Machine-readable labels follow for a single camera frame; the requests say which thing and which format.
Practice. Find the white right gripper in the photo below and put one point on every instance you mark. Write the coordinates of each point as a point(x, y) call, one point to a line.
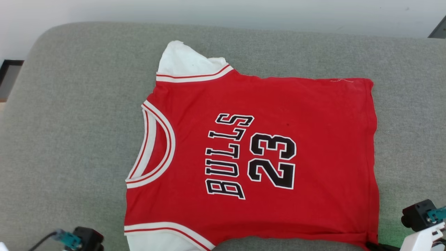
point(427, 240)

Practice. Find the red Bulls basketball jersey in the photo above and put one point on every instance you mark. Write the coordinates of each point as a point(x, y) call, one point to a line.
point(296, 104)

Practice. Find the grey fabric sofa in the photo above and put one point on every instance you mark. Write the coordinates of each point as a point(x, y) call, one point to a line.
point(69, 139)

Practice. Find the black framed panel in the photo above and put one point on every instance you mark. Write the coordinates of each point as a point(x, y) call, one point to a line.
point(8, 80)

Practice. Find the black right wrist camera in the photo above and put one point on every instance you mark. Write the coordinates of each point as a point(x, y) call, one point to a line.
point(416, 214)

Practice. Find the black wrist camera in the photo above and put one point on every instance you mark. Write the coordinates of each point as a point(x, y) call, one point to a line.
point(89, 240)
point(416, 214)

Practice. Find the grey metal post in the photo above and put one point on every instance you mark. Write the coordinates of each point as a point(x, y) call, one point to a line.
point(439, 31)

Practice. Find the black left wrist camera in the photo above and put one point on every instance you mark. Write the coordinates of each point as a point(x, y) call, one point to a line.
point(89, 240)

